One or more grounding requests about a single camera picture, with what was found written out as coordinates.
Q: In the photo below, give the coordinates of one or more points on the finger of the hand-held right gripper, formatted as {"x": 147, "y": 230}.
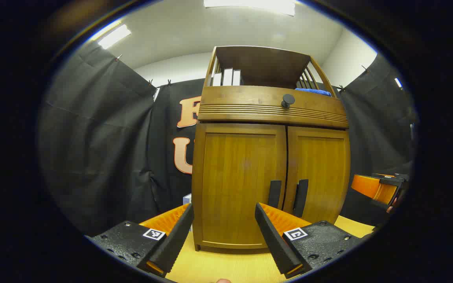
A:
{"x": 368, "y": 186}

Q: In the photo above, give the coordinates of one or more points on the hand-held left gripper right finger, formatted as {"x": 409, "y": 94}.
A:
{"x": 269, "y": 236}

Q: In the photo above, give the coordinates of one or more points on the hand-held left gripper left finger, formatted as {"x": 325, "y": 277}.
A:
{"x": 177, "y": 232}

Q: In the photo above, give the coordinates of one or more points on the wooden cabinet door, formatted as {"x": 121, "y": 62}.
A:
{"x": 325, "y": 169}
{"x": 238, "y": 177}

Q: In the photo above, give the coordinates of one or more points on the wooden double-door shoe cabinet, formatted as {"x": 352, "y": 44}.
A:
{"x": 262, "y": 63}

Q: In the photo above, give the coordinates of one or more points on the wooden ribbed cabinet drawer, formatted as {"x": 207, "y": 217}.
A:
{"x": 242, "y": 98}

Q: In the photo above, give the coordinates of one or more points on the white and blue box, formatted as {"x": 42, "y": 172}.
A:
{"x": 187, "y": 199}

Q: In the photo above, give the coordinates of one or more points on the blue cloth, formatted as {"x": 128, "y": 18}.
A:
{"x": 313, "y": 92}

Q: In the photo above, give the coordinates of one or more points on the black round drawer knob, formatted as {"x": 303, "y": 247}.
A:
{"x": 288, "y": 100}

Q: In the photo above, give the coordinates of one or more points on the black backdrop cloth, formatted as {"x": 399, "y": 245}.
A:
{"x": 104, "y": 137}

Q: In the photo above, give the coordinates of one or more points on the white book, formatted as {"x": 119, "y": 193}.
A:
{"x": 236, "y": 77}
{"x": 227, "y": 77}
{"x": 217, "y": 79}

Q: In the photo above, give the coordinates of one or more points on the small ceiling light panel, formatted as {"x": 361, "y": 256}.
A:
{"x": 114, "y": 36}

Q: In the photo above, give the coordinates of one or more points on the long ceiling light panel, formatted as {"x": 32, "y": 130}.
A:
{"x": 250, "y": 5}

